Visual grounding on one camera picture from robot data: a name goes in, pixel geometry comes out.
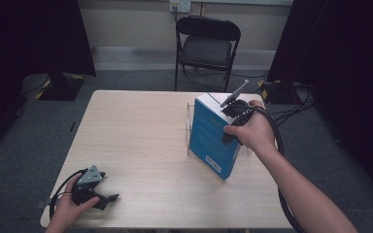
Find black curtain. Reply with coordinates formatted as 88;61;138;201
266;0;373;209
0;0;97;163

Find blue box with white label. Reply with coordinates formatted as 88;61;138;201
188;92;263;182

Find black floor cables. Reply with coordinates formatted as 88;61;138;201
270;83;317;128

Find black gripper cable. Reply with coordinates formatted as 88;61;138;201
49;168;89;221
236;103;306;233

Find black folding chair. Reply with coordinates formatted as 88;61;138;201
174;15;243;93

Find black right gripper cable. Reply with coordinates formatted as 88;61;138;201
236;103;306;233

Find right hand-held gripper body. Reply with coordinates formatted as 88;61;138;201
219;79;256;128

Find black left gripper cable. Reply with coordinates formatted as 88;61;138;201
49;168;89;221

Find person's right hand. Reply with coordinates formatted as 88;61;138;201
222;99;279;157

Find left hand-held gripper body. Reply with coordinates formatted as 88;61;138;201
71;164;111;212

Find dark stand base yellow tape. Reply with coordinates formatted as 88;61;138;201
256;79;296;105
20;72;87;102

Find person's left hand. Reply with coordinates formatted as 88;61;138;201
47;174;100;229

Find white wall socket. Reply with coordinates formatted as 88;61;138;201
169;0;192;15

